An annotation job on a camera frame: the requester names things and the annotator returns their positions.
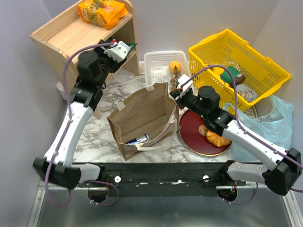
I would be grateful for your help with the blue silver drink can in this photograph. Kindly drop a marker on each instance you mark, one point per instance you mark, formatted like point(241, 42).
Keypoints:
point(142, 139)

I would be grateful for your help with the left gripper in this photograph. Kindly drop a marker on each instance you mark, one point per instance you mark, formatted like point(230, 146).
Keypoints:
point(116, 65)

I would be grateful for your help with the red round plate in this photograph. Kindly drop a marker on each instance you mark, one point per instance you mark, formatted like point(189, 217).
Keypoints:
point(193, 133)

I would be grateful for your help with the white cartoon packet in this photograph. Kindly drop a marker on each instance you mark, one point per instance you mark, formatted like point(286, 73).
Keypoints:
point(246, 93)

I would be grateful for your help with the brown paper bag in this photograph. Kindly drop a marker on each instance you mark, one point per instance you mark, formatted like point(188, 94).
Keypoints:
point(151, 112)

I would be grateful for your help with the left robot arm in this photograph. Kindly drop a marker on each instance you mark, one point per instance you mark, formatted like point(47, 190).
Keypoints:
point(95, 63)

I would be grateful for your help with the orange fruit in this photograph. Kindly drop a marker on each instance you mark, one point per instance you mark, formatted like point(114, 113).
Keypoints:
point(175, 66)

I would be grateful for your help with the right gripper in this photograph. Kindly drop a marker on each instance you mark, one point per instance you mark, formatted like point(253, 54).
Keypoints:
point(180, 100)

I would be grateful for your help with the green snack packet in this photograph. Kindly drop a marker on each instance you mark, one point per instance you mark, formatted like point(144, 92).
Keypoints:
point(131, 46)

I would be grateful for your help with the light blue plastic bag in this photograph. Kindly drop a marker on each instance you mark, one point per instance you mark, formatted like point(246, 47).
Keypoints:
point(276, 126)

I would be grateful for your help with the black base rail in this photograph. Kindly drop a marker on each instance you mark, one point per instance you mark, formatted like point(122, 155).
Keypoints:
point(168, 179)

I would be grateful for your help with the green box in basket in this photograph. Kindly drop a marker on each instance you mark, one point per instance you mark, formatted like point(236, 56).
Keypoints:
point(226, 77)

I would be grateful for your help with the white plastic basket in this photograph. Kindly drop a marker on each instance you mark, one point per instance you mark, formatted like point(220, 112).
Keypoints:
point(156, 68)

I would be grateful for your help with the orange snack packet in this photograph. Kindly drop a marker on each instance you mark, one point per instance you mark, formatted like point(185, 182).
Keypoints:
point(104, 13)

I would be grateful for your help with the wooden shelf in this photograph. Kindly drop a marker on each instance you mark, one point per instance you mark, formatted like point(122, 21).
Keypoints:
point(66, 33)

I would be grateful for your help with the glazed ring doughnut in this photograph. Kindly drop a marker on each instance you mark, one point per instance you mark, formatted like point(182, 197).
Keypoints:
point(217, 140)

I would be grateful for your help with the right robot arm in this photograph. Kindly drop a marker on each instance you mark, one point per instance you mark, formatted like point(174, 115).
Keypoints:
point(279, 168)

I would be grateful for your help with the brown longan fruit bunch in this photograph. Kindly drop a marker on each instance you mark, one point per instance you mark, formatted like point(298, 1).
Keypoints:
point(174, 81)

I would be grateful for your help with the yellow shopping basket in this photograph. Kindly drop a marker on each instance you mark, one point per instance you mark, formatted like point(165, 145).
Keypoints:
point(226, 48)

